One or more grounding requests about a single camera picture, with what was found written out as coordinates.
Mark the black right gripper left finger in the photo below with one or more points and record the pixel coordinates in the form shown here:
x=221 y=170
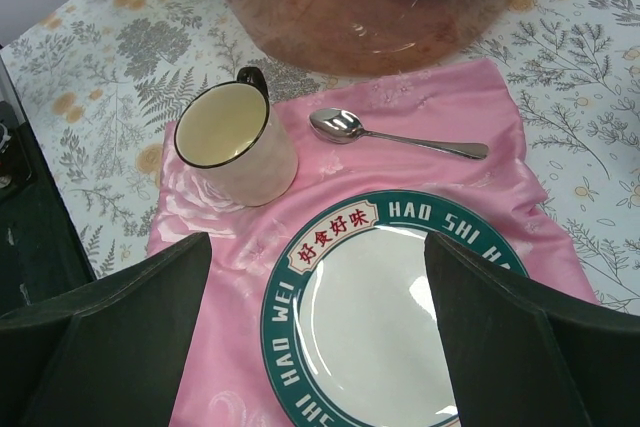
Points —
x=109 y=353

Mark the pink satin cloth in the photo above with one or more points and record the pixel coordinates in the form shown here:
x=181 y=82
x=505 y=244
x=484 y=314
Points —
x=225 y=382

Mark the cream enamel mug black rim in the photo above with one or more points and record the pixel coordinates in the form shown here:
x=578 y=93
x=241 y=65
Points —
x=234 y=139

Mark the silver spoon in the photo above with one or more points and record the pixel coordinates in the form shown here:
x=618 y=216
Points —
x=343 y=127

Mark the green rimmed white plate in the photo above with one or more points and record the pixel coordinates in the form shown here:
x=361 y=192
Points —
x=349 y=332

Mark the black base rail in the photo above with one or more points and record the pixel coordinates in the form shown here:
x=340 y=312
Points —
x=41 y=252

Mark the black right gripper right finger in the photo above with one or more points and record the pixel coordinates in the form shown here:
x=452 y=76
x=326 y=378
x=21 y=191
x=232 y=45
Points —
x=520 y=353

